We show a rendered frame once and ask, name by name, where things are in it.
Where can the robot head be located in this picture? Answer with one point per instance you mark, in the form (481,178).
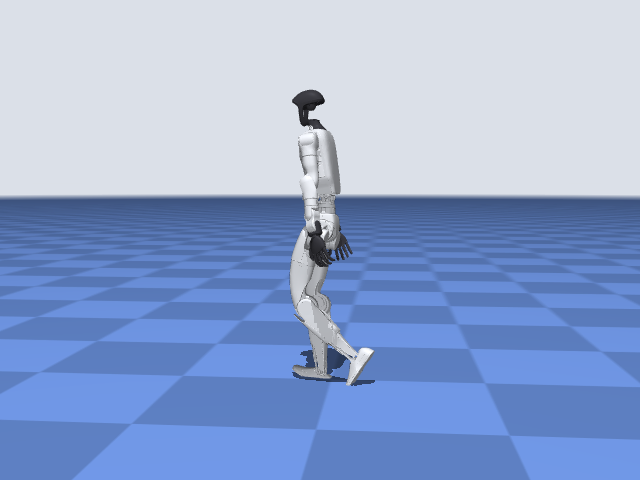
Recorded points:
(307,101)

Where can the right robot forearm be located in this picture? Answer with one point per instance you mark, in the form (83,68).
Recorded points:
(332,199)

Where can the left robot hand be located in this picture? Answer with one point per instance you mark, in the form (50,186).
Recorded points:
(317,246)

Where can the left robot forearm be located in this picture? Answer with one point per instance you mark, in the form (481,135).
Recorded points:
(310,197)

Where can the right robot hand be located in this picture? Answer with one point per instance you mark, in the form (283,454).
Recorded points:
(342,241)

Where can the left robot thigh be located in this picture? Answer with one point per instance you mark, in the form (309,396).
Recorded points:
(302,266)

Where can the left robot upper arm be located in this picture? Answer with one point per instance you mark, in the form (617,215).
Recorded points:
(308,144)

